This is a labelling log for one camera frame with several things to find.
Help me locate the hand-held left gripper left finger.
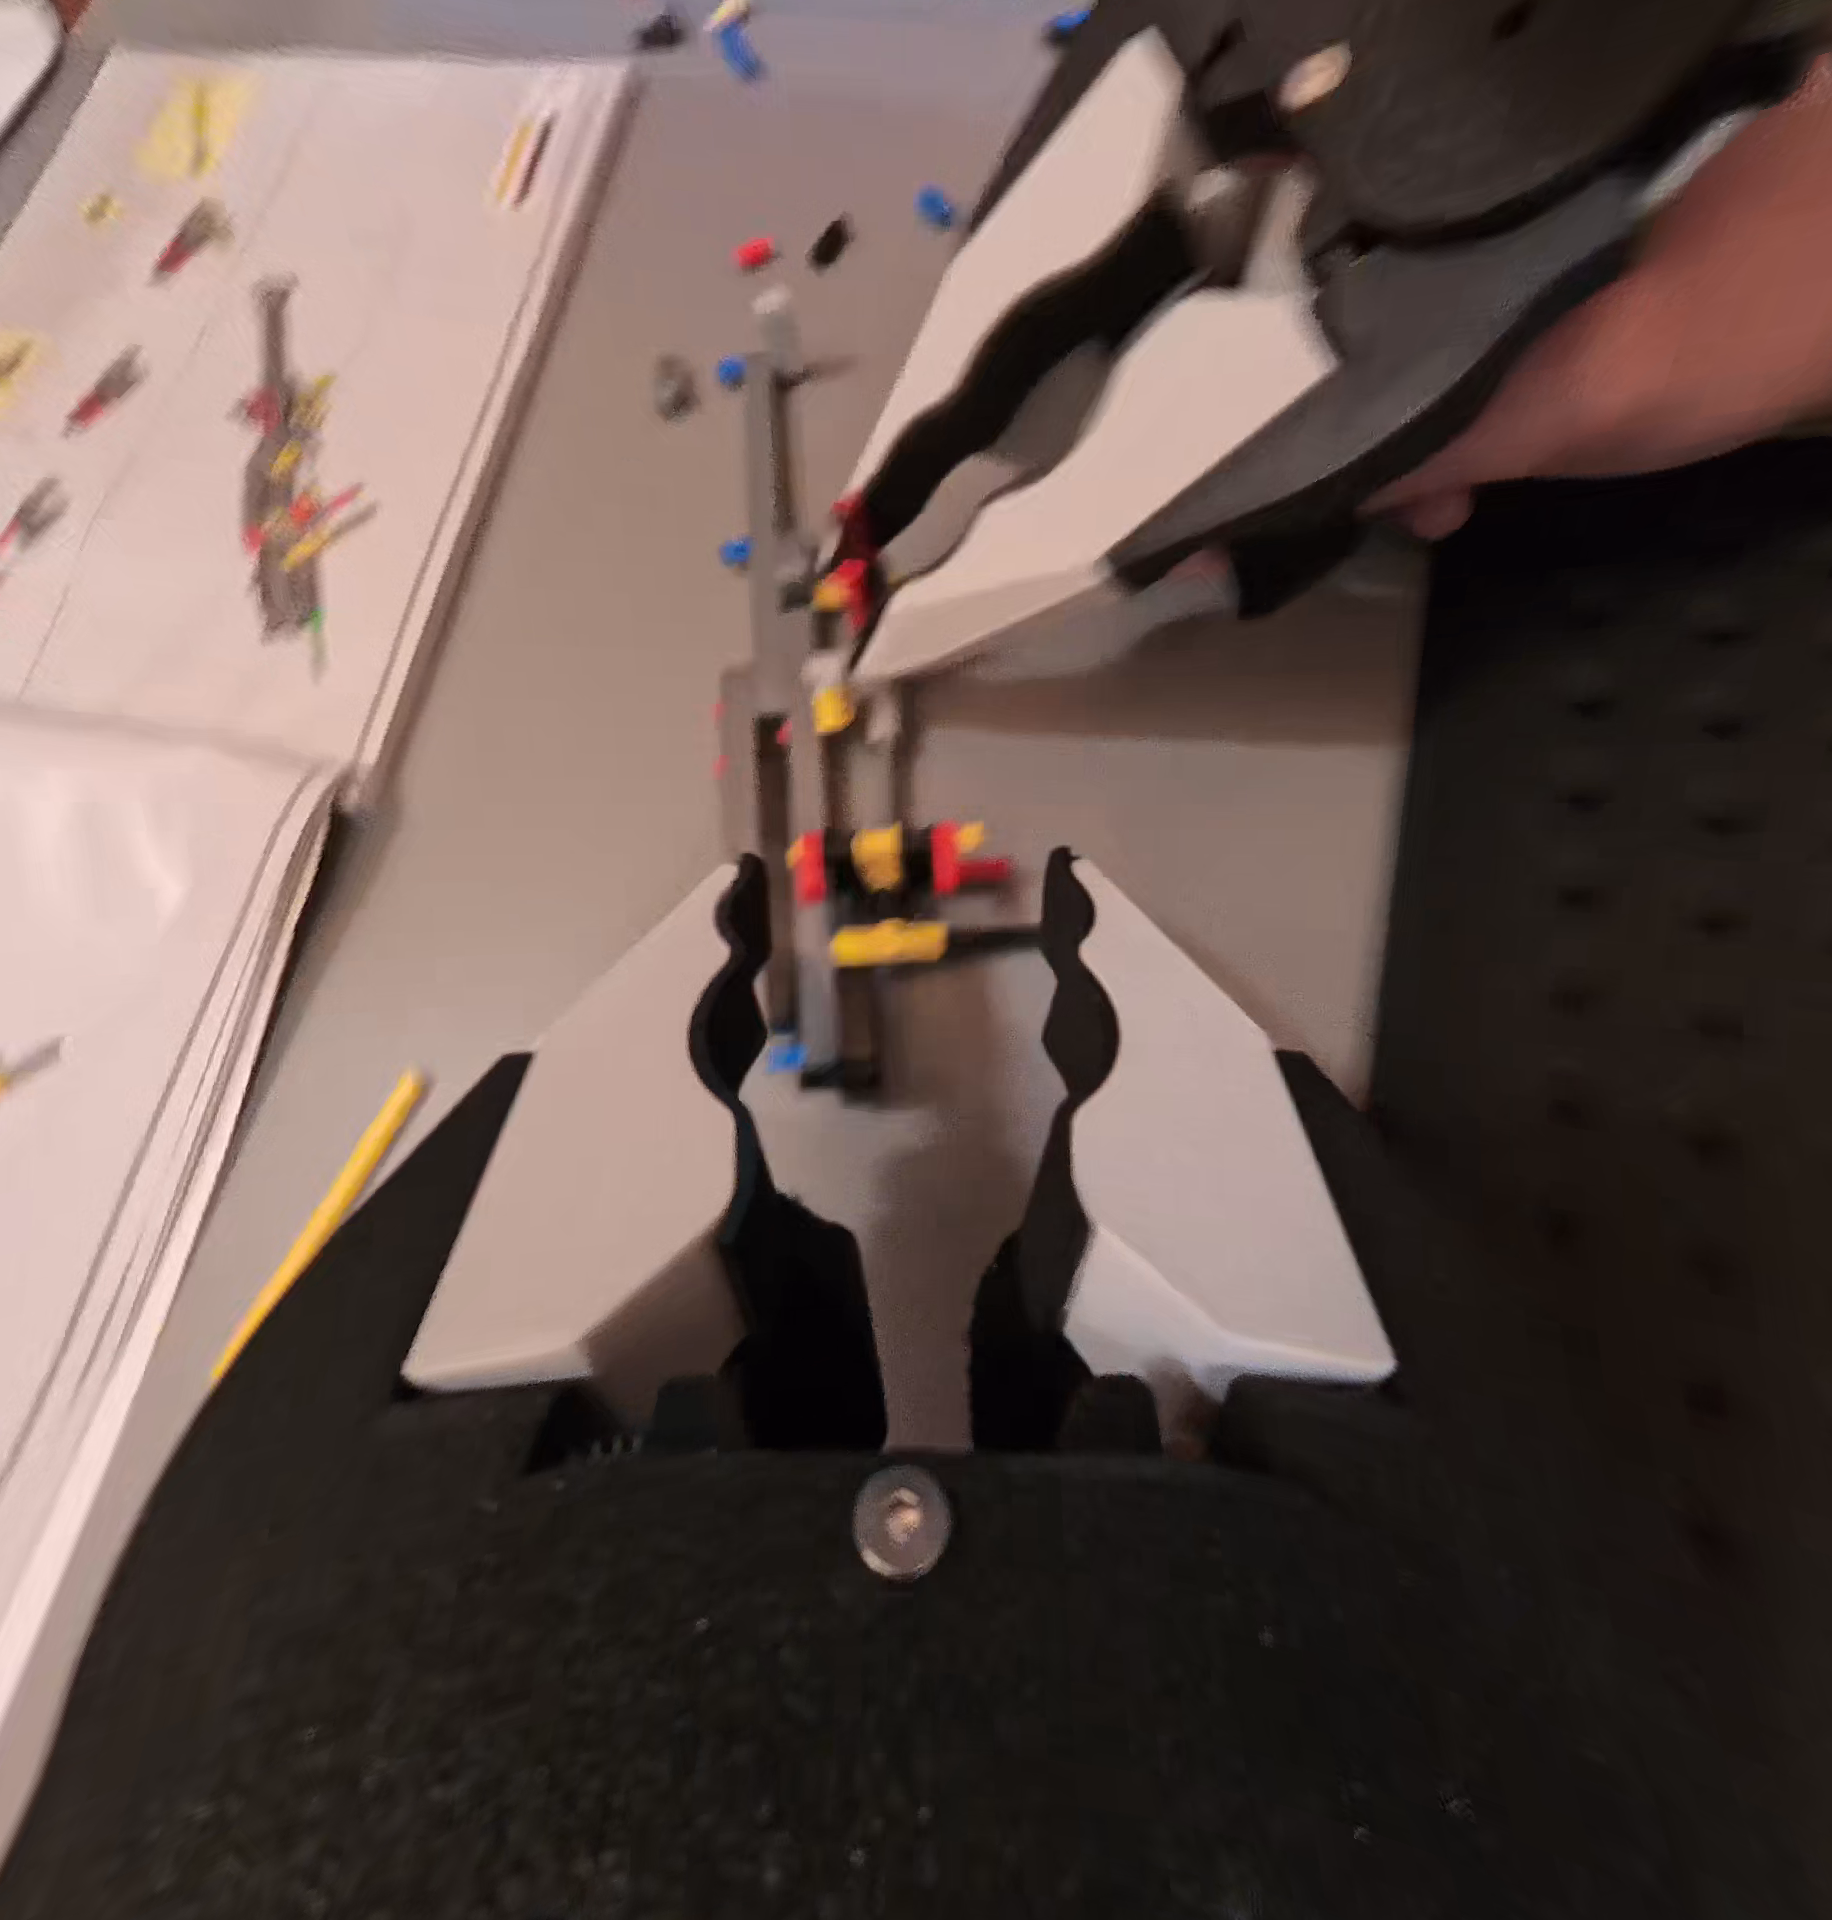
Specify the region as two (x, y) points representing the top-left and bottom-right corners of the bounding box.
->
(402, 856), (776, 1389)

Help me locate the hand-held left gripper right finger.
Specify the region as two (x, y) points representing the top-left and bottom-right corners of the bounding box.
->
(1028, 844), (1400, 1389)

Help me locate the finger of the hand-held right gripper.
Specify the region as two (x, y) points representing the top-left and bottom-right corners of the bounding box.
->
(843, 283), (1346, 691)
(837, 28), (1215, 559)

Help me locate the pile of small lego pins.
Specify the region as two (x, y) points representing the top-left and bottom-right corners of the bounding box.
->
(639, 0), (1096, 572)

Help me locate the grey lego beam assembly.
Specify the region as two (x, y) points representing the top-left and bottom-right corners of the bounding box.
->
(704, 283), (1042, 1104)

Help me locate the lego instruction booklet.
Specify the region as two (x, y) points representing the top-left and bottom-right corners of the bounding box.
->
(0, 46), (637, 1802)

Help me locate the long yellow lego axle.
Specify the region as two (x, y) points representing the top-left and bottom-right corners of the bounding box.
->
(208, 1068), (431, 1385)

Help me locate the person's right hand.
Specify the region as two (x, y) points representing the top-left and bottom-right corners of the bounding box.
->
(1366, 61), (1832, 543)

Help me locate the black perforated panel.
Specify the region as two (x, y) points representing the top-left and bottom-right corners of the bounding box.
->
(1366, 436), (1832, 1920)

